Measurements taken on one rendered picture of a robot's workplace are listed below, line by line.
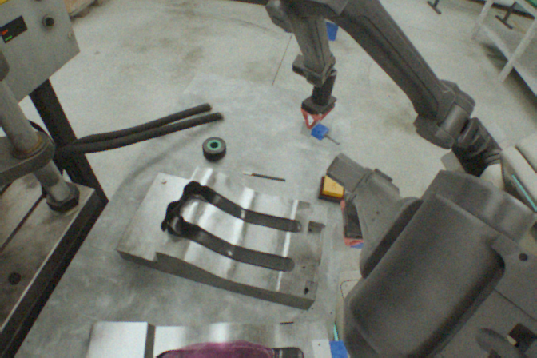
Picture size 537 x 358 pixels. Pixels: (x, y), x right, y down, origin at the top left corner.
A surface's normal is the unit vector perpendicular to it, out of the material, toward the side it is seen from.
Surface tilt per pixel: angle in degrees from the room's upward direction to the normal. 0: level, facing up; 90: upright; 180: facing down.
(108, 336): 0
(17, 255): 0
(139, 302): 0
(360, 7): 66
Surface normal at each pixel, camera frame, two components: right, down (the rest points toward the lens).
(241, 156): 0.09, -0.67
